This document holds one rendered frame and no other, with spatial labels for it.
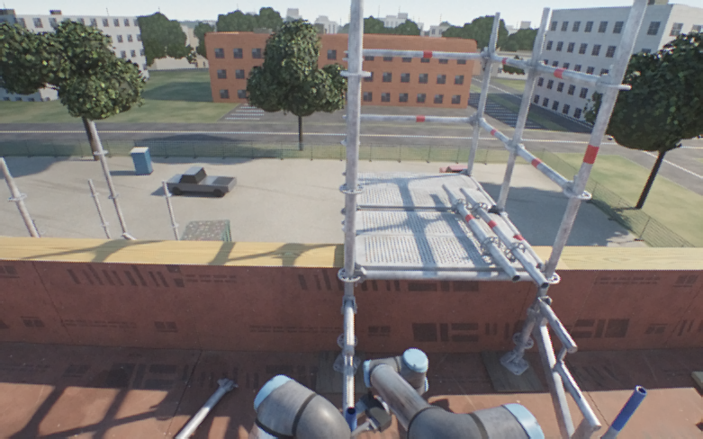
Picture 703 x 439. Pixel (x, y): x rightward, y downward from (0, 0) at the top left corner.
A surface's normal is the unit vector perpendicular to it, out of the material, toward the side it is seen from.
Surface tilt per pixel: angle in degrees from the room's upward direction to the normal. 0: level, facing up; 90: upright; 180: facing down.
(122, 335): 90
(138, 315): 90
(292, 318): 90
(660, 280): 90
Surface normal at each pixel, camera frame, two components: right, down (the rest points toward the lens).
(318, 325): 0.01, 0.48
